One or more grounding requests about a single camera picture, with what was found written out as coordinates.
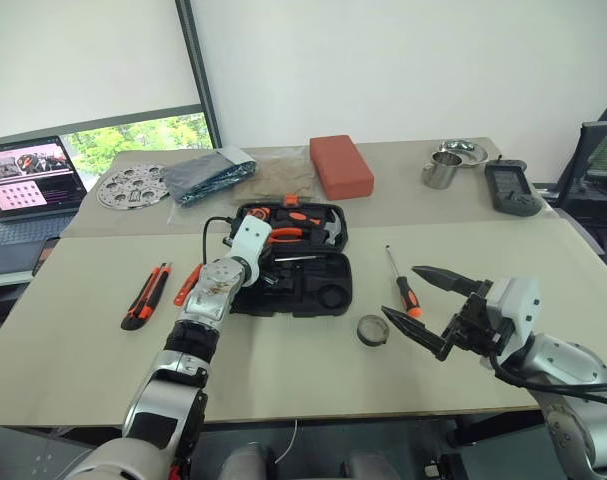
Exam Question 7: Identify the black office chair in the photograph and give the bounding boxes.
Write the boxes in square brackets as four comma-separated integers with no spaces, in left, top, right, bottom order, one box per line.
[552,119,607,281]

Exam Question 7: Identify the small orange utility knife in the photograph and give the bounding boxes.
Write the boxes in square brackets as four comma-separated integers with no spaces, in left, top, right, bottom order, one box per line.
[174,263,204,308]

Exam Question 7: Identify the dark patterned folded bag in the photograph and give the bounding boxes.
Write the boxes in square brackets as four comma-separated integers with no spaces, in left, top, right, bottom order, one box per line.
[160,146,259,209]

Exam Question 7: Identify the stainless steel dish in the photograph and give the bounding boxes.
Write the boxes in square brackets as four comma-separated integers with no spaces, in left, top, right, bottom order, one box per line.
[436,138,490,172]

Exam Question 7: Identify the round perforated metal plate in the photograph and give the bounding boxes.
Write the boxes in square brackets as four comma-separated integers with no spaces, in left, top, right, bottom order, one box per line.
[95,163,172,211]

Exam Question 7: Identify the black handheld controller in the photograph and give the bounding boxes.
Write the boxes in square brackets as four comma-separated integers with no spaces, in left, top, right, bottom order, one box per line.
[484,157,542,217]

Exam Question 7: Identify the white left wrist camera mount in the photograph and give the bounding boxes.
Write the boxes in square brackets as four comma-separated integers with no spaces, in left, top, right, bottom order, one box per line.
[229,214,274,289]

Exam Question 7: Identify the grey tape roll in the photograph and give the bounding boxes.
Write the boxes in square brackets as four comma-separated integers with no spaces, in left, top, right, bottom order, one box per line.
[355,313,392,348]

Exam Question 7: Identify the black orange capped screwdriver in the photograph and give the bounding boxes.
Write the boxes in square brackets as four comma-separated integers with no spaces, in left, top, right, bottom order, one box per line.
[384,244,424,318]

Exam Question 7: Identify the orange handled pliers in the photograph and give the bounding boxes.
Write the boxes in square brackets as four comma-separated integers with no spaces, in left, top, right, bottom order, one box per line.
[267,225,317,247]

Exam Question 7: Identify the red-brown rectangular block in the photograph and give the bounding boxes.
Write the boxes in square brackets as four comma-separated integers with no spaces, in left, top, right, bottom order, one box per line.
[309,133,376,200]

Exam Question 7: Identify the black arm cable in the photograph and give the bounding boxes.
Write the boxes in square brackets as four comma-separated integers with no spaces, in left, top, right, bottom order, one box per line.
[201,214,234,266]
[480,349,607,401]

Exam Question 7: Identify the open laptop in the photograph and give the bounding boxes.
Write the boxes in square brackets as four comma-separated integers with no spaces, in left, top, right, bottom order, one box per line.
[0,134,89,279]

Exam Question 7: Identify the stainless steel mug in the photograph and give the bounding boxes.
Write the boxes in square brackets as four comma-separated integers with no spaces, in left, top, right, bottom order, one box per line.
[421,150,465,190]

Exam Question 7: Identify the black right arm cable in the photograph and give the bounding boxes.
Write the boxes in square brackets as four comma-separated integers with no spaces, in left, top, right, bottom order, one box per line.
[480,349,607,401]

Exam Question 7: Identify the black plastic tool case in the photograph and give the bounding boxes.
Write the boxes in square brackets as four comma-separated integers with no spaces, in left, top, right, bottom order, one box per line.
[229,201,355,318]

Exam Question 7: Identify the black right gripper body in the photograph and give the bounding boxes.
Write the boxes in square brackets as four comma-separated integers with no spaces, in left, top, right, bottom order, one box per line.
[444,280,509,358]

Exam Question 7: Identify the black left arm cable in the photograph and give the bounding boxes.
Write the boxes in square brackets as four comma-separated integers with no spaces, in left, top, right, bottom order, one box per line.
[201,214,234,266]

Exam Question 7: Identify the dark window frame post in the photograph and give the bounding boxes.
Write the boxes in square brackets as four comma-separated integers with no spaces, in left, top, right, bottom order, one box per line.
[175,0,223,150]

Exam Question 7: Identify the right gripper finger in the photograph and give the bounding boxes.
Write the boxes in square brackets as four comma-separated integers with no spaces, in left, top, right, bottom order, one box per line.
[380,305,453,363]
[411,265,485,297]

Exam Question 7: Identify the brown cloth in clear bag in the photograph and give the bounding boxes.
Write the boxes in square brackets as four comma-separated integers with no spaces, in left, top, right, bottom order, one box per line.
[168,147,318,227]

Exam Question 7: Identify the large orange black utility knife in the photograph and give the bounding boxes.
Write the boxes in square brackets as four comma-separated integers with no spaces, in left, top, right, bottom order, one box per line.
[120,261,174,332]

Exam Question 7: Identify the grey rounded shape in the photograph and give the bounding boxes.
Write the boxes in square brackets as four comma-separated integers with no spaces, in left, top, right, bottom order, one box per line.
[220,442,279,480]

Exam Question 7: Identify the black table frame bar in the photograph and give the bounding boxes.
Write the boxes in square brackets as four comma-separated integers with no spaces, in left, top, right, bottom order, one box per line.
[445,408,547,450]

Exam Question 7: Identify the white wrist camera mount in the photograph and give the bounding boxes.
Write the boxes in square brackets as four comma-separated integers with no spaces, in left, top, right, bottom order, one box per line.
[482,276,540,354]
[229,214,274,289]

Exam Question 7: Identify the steel claw hammer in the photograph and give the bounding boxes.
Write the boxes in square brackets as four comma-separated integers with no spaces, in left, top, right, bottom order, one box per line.
[275,207,347,247]

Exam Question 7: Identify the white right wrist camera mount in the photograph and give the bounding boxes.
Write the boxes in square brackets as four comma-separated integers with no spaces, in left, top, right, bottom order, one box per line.
[482,276,540,354]

